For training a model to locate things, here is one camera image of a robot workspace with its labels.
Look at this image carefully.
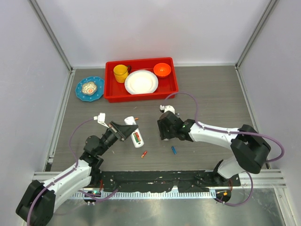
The yellow mug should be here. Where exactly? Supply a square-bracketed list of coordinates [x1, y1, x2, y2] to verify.
[113, 65, 132, 83]

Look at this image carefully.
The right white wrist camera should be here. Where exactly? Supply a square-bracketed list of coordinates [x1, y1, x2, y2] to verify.
[159, 105, 175, 114]

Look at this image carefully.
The white remote control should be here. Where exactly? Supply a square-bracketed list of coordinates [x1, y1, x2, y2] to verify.
[124, 116, 144, 148]

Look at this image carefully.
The red plastic tray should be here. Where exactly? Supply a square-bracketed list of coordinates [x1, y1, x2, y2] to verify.
[104, 57, 179, 103]

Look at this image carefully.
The blue dotted plate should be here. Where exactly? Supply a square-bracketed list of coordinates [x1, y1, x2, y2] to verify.
[75, 76, 104, 102]

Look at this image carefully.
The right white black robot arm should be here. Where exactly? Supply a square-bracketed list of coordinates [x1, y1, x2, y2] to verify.
[157, 111, 271, 186]

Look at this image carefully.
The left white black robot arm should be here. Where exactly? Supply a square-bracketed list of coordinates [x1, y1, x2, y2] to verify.
[16, 121, 138, 226]

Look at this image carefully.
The white paper plate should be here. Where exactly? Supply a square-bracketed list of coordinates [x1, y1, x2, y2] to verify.
[124, 70, 158, 95]

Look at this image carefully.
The slotted cable duct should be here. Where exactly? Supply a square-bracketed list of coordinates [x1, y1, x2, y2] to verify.
[68, 191, 217, 200]

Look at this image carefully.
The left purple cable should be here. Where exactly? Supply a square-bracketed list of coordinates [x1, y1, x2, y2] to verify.
[27, 118, 119, 226]

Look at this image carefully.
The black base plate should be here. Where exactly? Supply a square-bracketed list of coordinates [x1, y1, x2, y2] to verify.
[89, 170, 241, 193]

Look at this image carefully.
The small patterned bowl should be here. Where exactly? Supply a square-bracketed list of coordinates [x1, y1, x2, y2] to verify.
[81, 81, 97, 96]

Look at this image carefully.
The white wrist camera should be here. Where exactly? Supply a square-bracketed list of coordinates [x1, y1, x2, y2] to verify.
[159, 105, 175, 114]
[93, 113, 109, 128]

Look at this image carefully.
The orange bowl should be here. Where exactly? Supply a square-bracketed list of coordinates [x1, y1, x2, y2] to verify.
[153, 63, 171, 78]

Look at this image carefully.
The green battery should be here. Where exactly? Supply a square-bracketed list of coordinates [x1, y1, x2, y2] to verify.
[133, 132, 141, 143]

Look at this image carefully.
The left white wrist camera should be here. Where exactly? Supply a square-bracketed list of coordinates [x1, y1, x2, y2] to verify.
[93, 113, 109, 128]

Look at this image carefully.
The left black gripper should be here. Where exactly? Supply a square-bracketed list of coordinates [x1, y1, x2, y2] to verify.
[97, 121, 137, 156]

